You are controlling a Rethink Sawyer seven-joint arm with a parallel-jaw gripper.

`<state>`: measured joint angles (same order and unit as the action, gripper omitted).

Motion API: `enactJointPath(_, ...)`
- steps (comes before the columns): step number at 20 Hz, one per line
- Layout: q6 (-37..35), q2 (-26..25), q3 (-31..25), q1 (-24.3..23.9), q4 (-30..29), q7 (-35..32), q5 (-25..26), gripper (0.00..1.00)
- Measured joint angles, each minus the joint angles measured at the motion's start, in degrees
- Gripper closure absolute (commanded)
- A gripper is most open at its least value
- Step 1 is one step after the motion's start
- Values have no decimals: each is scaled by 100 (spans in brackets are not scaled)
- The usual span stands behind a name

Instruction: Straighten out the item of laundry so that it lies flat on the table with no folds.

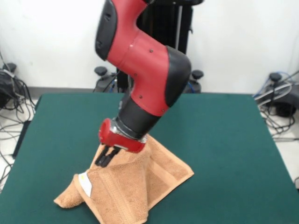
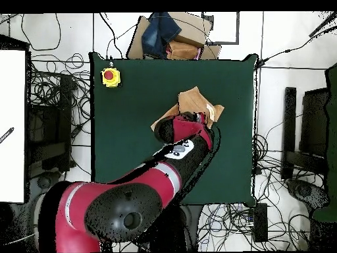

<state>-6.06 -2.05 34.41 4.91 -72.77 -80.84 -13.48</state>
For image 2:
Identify tan terry towel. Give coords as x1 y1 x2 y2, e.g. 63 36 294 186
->
150 86 226 132

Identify black flat bar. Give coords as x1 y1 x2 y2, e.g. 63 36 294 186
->
280 86 298 182

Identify folded tan towel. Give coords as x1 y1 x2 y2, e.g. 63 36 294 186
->
166 40 202 61

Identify dark green table cloth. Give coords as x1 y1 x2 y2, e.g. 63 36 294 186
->
88 51 259 208

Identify brown cardboard box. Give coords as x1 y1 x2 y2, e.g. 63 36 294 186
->
126 11 222 61

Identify blue denim jeans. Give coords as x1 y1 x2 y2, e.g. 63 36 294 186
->
141 11 183 59

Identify yellow emergency stop button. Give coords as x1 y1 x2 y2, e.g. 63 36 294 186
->
101 67 122 89

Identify black box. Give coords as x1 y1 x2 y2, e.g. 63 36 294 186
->
299 88 330 159

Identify black power strip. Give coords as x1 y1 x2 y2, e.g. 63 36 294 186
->
252 202 269 243

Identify green cloth on side table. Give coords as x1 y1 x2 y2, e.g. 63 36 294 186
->
312 62 337 223

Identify black equipment case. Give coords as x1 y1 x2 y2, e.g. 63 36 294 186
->
26 72 74 173

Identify black rod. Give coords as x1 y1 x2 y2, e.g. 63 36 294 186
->
308 11 337 38

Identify white desk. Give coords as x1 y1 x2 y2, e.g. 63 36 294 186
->
0 49 26 204

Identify black square metal frame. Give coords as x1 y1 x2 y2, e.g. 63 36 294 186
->
201 11 241 45

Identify black cable with connector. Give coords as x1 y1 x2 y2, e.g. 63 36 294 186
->
255 24 337 68

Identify black pedestal foot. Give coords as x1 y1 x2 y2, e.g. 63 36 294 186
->
286 178 330 211
28 171 63 204

